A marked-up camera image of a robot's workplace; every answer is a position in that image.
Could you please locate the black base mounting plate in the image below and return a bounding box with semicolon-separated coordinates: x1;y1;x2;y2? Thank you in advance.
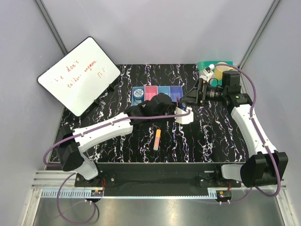
75;162;241;188

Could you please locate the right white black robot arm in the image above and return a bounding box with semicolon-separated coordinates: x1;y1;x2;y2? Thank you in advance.
180;71;288;187

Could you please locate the light blue bin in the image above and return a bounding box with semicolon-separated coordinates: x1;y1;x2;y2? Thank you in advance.
131;86;145;106

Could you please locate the black marble pattern mat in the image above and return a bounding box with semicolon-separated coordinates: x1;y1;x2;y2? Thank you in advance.
59;64;248;162

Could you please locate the green book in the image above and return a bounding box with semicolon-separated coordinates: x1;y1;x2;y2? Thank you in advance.
198;61;233;87

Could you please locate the sky blue bin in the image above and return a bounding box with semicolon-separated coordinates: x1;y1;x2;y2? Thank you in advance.
158;86;170;96

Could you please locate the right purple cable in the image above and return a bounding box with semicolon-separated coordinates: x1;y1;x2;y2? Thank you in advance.
211;63;282;204

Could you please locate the purple bin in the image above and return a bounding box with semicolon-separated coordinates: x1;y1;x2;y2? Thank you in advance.
170;86;183;102

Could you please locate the orange pink highlighter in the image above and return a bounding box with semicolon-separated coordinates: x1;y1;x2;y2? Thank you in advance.
153;129;161;151

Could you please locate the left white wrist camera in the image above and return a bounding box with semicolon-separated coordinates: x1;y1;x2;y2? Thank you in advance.
174;107;194;125

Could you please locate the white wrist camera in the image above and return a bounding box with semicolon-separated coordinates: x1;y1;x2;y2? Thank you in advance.
174;107;194;125
199;64;215;81

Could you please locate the blue ink bottle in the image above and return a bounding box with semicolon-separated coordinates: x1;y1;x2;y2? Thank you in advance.
133;88;144;104

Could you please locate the white dry-erase board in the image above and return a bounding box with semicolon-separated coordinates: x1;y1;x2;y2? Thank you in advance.
37;37;120;116

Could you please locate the pink bin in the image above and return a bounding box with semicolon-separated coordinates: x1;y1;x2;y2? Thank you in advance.
144;86;158;101

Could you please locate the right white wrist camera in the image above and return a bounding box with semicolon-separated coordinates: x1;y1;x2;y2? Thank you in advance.
199;64;215;81

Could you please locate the yellow mug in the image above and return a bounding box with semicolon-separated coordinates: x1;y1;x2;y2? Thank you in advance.
214;62;234;81

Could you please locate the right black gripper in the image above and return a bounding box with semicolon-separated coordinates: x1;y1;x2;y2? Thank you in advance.
179;78;227;107

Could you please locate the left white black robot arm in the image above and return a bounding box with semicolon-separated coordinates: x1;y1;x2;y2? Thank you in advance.
55;93;181;186

